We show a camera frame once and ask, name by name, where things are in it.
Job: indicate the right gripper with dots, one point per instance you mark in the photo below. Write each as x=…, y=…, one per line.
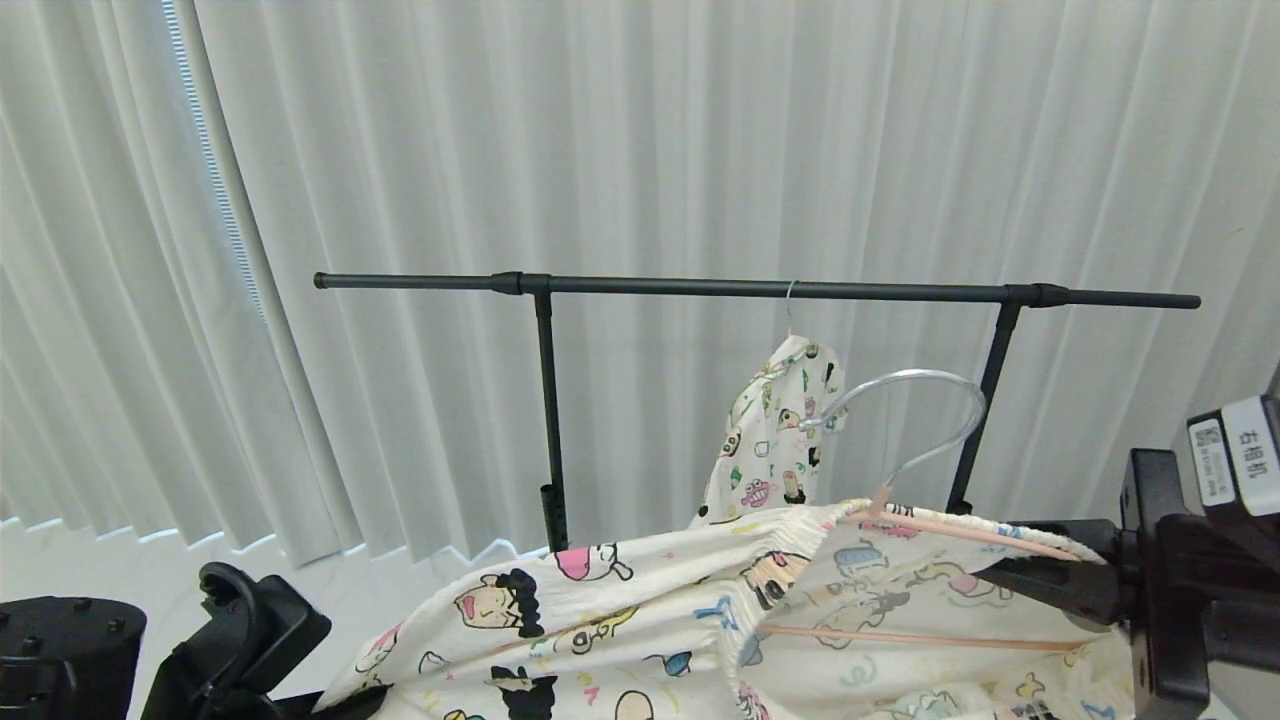
x=1190, y=600

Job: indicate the pink clothes hanger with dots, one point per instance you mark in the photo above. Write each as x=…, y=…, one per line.
x=789, y=305
x=970, y=395

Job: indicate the cream printed garment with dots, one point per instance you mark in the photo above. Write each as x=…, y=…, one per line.
x=650, y=640
x=770, y=450

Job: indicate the black clothes rack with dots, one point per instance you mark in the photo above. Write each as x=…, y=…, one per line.
x=650, y=286

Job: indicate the white curtain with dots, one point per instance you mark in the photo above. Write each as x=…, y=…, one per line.
x=640, y=130

